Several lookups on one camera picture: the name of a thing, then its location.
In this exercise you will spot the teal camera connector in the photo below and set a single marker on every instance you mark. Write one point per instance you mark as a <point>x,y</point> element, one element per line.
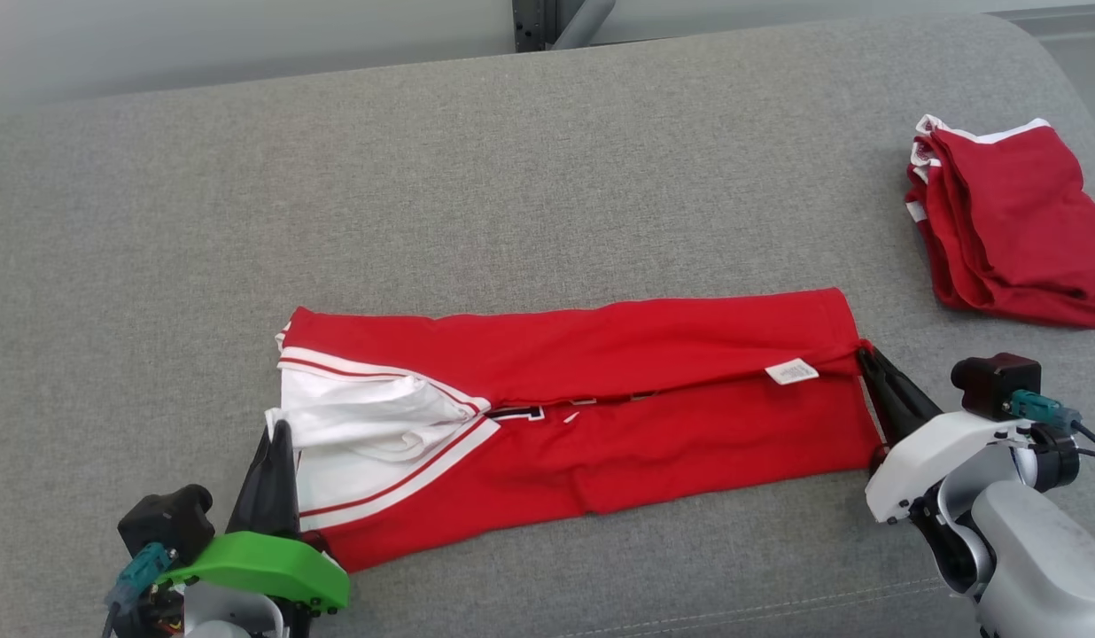
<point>140,571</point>
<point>1044,410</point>

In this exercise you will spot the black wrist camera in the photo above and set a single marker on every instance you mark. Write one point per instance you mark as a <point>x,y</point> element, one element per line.
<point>995,385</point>
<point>166,523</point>

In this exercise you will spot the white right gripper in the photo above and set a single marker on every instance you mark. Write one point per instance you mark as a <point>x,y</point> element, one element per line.
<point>928,456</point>

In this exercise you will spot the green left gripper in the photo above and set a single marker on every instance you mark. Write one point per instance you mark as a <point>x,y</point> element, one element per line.
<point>264,567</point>

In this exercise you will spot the teal left camera connector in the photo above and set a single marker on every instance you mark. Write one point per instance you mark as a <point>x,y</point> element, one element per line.
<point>140,571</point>

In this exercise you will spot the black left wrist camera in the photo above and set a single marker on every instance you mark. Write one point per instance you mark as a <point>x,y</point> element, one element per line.
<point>166,523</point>

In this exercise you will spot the grey fabric sofa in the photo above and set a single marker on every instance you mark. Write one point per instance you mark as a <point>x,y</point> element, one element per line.
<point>335,177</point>

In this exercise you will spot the red shorts with white stripes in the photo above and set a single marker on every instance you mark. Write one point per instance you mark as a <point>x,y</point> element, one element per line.
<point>1017,230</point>

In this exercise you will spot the grey partition post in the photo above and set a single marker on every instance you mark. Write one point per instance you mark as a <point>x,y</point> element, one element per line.
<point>556,22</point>

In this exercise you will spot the teal right camera connector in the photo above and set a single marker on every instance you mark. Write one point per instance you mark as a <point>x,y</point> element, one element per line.
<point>1044,410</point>

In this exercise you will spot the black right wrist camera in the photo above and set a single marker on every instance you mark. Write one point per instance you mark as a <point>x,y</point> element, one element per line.
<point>995,385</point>

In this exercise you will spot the red shirt with white sleeves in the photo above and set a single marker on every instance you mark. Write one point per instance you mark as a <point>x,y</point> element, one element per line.
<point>654,425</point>

